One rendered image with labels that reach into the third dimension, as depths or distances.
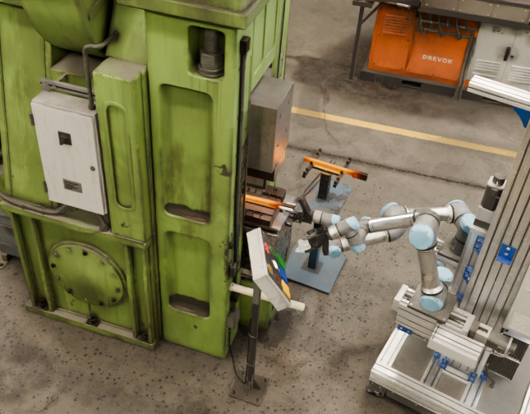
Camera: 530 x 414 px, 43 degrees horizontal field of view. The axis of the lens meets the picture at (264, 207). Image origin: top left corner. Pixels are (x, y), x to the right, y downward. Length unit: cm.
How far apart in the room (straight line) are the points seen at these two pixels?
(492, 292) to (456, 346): 35
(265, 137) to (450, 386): 189
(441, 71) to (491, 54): 51
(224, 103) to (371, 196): 281
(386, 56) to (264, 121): 396
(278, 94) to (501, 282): 153
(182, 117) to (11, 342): 206
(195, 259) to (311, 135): 274
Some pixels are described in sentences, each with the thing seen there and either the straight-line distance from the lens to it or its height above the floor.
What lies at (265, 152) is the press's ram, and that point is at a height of 149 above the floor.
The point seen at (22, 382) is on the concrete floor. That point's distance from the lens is 447.
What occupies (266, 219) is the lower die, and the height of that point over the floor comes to 98.
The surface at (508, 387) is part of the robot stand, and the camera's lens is 440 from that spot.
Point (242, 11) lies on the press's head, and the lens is 286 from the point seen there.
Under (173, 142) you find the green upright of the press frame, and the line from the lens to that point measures 344.
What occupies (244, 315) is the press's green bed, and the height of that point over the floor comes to 12.
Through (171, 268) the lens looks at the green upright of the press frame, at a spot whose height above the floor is 66.
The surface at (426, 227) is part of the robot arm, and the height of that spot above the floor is 144.
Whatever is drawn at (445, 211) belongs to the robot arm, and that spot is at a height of 102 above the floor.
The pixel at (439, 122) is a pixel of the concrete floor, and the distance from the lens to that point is 685.
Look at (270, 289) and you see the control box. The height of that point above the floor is 109.
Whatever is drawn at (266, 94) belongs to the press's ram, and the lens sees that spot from 346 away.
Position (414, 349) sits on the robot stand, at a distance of 438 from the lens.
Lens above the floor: 355
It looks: 41 degrees down
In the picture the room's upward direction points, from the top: 4 degrees clockwise
